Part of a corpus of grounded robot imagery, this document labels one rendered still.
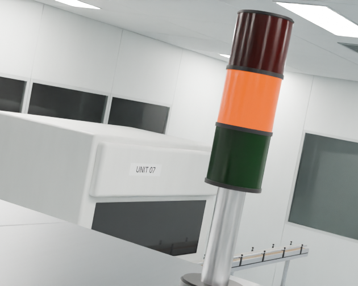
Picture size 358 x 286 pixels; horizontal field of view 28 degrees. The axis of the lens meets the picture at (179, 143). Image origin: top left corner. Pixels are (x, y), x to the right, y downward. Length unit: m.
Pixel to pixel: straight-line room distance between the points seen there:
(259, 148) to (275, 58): 0.08
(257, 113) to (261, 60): 0.04
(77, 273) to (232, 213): 0.14
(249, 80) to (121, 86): 7.25
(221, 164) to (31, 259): 0.19
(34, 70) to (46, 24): 0.44
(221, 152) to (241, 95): 0.05
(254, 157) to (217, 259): 0.09
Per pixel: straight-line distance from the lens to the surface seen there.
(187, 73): 8.88
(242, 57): 0.61
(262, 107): 0.60
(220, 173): 0.61
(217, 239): 0.62
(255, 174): 0.61
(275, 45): 0.61
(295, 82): 9.31
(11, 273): 0.61
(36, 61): 6.83
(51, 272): 0.63
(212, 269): 0.63
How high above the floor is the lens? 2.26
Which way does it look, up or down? 3 degrees down
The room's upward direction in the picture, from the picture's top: 11 degrees clockwise
